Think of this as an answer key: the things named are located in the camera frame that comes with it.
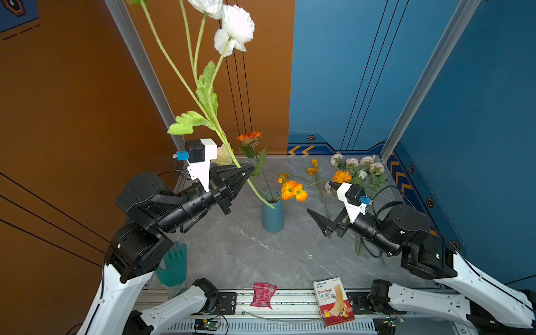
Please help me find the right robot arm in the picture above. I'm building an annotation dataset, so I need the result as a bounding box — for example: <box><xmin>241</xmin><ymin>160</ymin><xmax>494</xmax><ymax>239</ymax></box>
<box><xmin>308</xmin><ymin>201</ymin><xmax>535</xmax><ymax>334</ymax></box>

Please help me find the green circuit board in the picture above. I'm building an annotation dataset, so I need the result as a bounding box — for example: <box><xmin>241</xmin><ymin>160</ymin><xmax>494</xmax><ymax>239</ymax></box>
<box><xmin>384</xmin><ymin>313</ymin><xmax>405</xmax><ymax>328</ymax></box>
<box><xmin>193</xmin><ymin>319</ymin><xmax>221</xmax><ymax>334</ymax></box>

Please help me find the yellow rose flower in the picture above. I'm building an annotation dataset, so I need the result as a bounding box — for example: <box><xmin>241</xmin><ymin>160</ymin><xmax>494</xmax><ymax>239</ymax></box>
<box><xmin>333</xmin><ymin>170</ymin><xmax>352</xmax><ymax>184</ymax></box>

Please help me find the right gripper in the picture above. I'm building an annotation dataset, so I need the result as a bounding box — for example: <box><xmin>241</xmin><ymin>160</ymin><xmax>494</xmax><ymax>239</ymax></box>
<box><xmin>307</xmin><ymin>181</ymin><xmax>401</xmax><ymax>257</ymax></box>

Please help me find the pink rose spray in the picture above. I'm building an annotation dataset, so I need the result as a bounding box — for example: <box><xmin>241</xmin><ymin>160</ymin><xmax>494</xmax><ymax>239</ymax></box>
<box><xmin>330</xmin><ymin>152</ymin><xmax>388</xmax><ymax>196</ymax></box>

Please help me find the red bandage box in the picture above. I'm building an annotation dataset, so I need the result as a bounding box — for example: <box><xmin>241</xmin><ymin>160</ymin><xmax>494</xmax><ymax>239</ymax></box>
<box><xmin>314</xmin><ymin>277</ymin><xmax>355</xmax><ymax>327</ymax></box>

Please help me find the green rubber glove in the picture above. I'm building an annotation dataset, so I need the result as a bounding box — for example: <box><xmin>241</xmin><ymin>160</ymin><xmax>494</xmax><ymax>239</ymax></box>
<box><xmin>156</xmin><ymin>241</ymin><xmax>187</xmax><ymax>288</ymax></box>

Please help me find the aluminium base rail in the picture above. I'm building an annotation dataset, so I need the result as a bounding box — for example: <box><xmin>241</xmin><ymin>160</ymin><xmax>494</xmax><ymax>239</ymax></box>
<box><xmin>164</xmin><ymin>289</ymin><xmax>476</xmax><ymax>334</ymax></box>

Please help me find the pink carnation spray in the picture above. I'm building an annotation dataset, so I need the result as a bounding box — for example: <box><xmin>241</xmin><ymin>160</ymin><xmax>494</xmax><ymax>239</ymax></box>
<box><xmin>321</xmin><ymin>181</ymin><xmax>385</xmax><ymax>265</ymax></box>

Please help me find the teal ceramic vase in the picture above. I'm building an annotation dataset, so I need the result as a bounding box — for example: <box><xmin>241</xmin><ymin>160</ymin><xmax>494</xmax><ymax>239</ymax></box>
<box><xmin>262</xmin><ymin>191</ymin><xmax>284</xmax><ymax>233</ymax></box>

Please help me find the orange gerbera flower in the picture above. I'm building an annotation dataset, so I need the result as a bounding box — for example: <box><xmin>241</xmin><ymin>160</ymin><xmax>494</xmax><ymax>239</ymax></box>
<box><xmin>237</xmin><ymin>131</ymin><xmax>276</xmax><ymax>209</ymax></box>

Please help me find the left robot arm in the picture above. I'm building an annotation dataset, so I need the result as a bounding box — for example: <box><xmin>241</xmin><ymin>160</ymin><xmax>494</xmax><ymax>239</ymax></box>
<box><xmin>78</xmin><ymin>163</ymin><xmax>255</xmax><ymax>334</ymax></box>

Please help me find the right green circuit board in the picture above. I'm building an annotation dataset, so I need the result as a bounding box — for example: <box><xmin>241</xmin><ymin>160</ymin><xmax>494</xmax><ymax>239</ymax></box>
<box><xmin>384</xmin><ymin>313</ymin><xmax>405</xmax><ymax>328</ymax></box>

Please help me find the left green circuit board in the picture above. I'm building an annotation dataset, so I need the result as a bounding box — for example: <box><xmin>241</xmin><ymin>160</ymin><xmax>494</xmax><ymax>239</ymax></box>
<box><xmin>193</xmin><ymin>319</ymin><xmax>221</xmax><ymax>334</ymax></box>

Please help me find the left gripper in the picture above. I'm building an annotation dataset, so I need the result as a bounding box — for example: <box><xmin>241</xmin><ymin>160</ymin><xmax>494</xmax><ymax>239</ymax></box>
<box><xmin>158</xmin><ymin>162</ymin><xmax>253</xmax><ymax>235</ymax></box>

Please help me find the pink snack packet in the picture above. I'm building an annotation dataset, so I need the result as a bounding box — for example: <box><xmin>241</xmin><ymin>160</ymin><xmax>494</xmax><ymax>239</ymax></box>
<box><xmin>251</xmin><ymin>283</ymin><xmax>278</xmax><ymax>309</ymax></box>

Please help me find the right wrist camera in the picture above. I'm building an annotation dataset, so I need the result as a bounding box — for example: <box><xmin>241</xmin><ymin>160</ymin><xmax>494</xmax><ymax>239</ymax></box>
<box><xmin>329</xmin><ymin>181</ymin><xmax>373</xmax><ymax>223</ymax></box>

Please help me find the yellow orange poppy spray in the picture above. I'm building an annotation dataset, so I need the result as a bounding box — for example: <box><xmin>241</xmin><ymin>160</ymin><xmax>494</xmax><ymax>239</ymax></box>
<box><xmin>277</xmin><ymin>159</ymin><xmax>332</xmax><ymax>219</ymax></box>

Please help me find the white rose flower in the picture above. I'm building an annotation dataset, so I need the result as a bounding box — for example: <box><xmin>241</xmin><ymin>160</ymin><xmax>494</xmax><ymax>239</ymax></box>
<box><xmin>212</xmin><ymin>145</ymin><xmax>234</xmax><ymax>166</ymax></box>

